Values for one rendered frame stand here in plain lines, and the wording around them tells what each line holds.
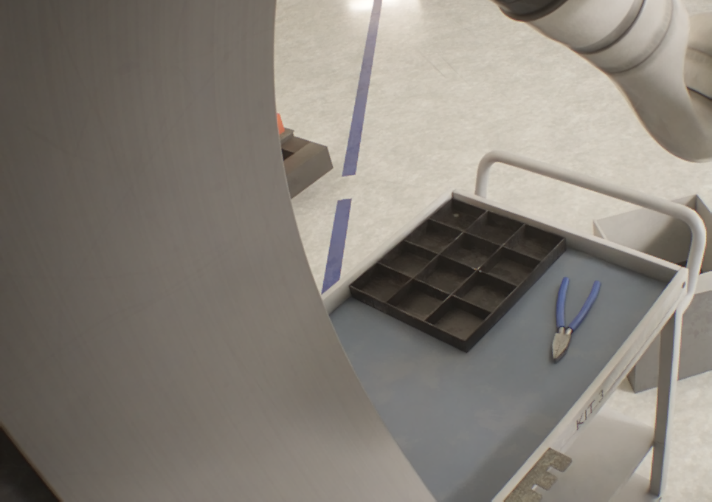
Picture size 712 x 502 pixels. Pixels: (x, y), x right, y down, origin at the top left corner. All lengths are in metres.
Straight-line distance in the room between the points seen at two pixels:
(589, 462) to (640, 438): 0.10
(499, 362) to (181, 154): 0.77
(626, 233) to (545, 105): 1.16
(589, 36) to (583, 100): 2.55
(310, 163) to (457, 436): 1.76
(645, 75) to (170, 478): 0.38
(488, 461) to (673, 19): 0.64
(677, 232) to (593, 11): 1.57
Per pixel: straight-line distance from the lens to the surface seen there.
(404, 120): 3.04
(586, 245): 1.24
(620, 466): 1.41
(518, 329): 1.13
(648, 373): 1.87
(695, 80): 0.54
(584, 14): 0.45
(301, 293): 0.51
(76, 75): 0.32
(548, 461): 0.94
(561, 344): 1.09
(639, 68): 0.49
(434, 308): 1.19
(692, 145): 0.54
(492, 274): 1.22
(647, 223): 1.94
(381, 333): 1.17
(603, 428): 1.46
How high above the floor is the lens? 1.46
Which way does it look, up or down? 36 degrees down
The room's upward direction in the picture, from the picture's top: 16 degrees counter-clockwise
